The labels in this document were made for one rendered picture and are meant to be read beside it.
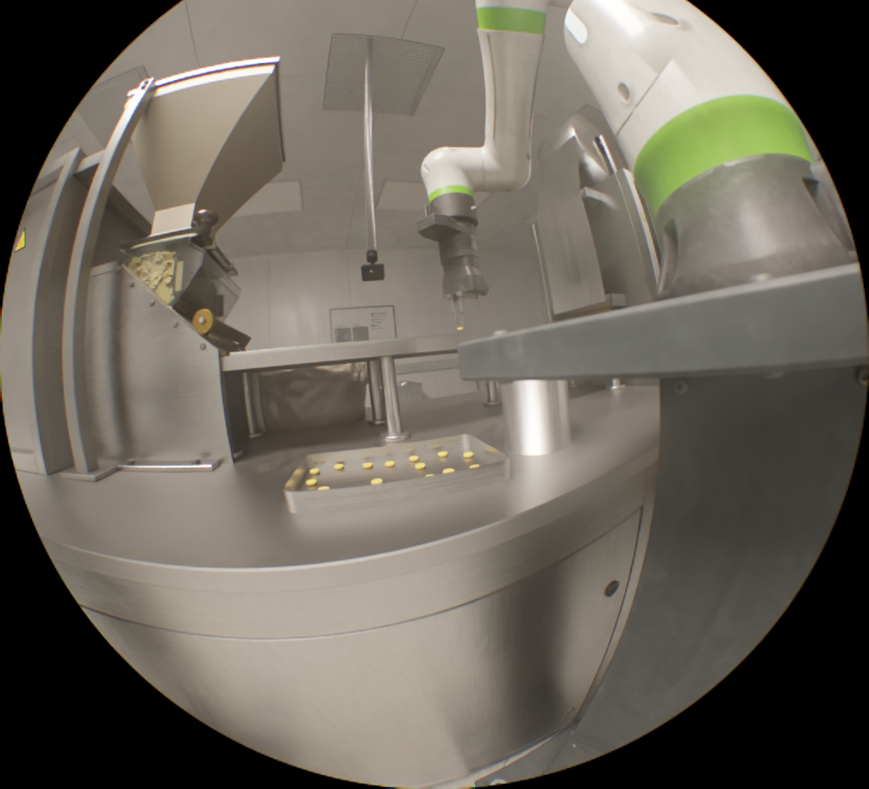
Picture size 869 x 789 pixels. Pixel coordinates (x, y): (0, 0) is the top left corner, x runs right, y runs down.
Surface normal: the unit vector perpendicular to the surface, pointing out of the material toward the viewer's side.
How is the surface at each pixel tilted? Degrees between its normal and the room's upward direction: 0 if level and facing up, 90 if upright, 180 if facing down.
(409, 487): 90
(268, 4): 180
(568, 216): 90
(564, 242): 90
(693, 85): 90
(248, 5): 180
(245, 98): 114
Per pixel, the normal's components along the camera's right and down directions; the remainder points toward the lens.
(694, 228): -0.98, -0.18
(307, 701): 0.33, -0.07
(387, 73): 0.11, 0.99
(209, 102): 0.35, 0.34
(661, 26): -0.73, 0.06
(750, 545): -0.90, 0.08
